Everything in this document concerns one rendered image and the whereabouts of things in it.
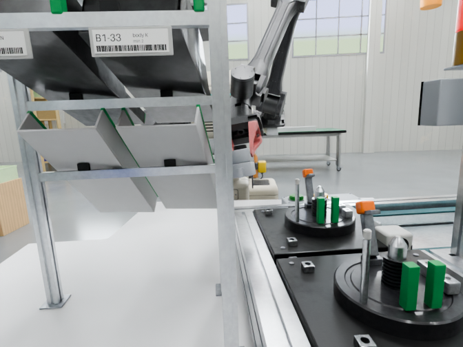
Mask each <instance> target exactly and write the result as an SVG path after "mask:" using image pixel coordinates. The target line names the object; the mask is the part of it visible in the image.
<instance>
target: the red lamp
mask: <svg viewBox="0 0 463 347"><path fill-rule="evenodd" d="M462 30H463V0H458V7H457V19H456V27H455V33H457V32H459V31H462Z"/></svg>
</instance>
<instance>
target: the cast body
mask: <svg viewBox="0 0 463 347"><path fill-rule="evenodd" d="M252 161H253V157H251V154H250V149H249V148H247V146H246V145H237V146H234V150H233V151H232V162H233V178H243V177H246V176H252V175H254V174H256V169H255V164H254V162H252Z"/></svg>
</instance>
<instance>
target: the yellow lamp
mask: <svg viewBox="0 0 463 347"><path fill-rule="evenodd" d="M456 65H463V30H462V31H459V32H457V33H455V39H454V46H453V60H452V67H453V66H456Z"/></svg>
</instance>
